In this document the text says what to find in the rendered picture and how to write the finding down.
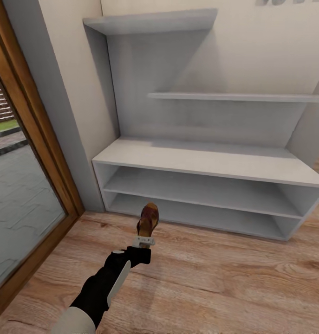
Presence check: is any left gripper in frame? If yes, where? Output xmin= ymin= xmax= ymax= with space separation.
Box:
xmin=126 ymin=246 xmax=151 ymax=265

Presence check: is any sandal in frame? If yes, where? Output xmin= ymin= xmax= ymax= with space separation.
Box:
xmin=137 ymin=203 xmax=159 ymax=249

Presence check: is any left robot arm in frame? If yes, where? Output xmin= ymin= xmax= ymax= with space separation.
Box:
xmin=47 ymin=236 xmax=155 ymax=334

